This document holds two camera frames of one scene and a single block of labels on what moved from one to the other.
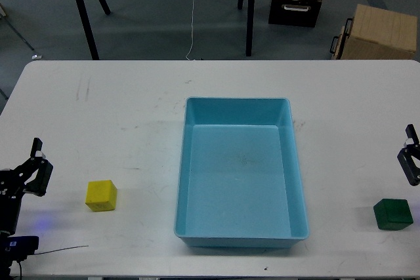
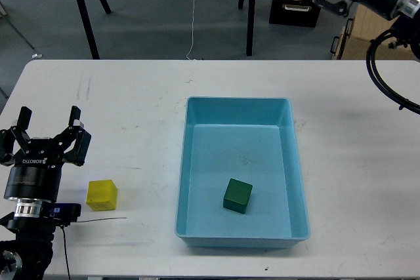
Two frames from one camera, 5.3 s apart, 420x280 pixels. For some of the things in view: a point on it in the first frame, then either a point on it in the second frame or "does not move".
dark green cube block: x=392 y=214 -> x=237 y=195
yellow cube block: x=102 y=195 does not move
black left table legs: x=82 y=7 does not move
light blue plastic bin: x=239 y=181 does not move
